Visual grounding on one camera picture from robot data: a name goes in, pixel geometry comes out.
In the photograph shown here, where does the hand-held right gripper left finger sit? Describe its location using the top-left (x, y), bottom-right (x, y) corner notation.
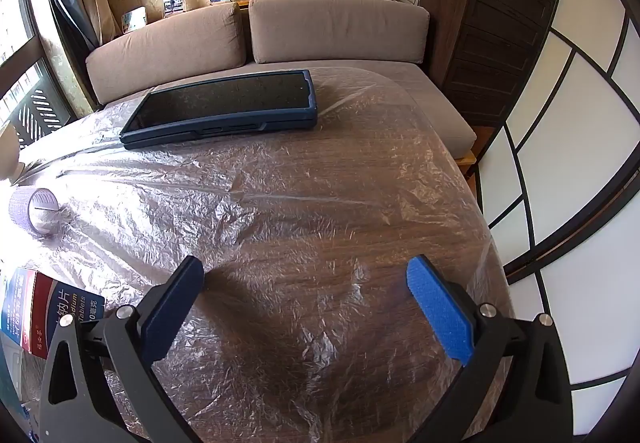
top-left (35, 254), bottom-right (206, 443)

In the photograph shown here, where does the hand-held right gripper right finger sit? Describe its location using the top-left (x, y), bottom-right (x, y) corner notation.
top-left (406, 254), bottom-right (576, 443)

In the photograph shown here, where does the white blue medicine box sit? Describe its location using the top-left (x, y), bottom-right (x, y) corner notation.
top-left (0, 267), bottom-right (107, 359)

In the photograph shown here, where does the clear plastic table cover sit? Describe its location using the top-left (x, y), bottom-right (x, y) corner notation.
top-left (0, 67), bottom-right (516, 443)

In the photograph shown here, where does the purple cylinder hair roller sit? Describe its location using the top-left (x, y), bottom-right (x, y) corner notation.
top-left (7, 187), bottom-right (63, 239)

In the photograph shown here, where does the tablet in blue case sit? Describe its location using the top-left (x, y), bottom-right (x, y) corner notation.
top-left (119, 69), bottom-right (319, 151)

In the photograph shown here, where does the white panel sliding door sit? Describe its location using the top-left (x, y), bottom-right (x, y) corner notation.
top-left (475, 0), bottom-right (640, 443)

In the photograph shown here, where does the black window railing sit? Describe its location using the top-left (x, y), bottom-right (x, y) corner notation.
top-left (0, 88), bottom-right (71, 148)

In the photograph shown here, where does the brown sofa back cushion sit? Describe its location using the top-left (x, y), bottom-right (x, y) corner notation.
top-left (248, 0), bottom-right (432, 66)
top-left (85, 3), bottom-right (248, 108)

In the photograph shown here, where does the dark wooden cabinet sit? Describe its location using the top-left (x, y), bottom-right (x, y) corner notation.
top-left (419, 0), bottom-right (556, 126)

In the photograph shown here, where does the tilted photo print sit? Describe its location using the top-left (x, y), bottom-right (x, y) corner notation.
top-left (121, 7), bottom-right (148, 34)

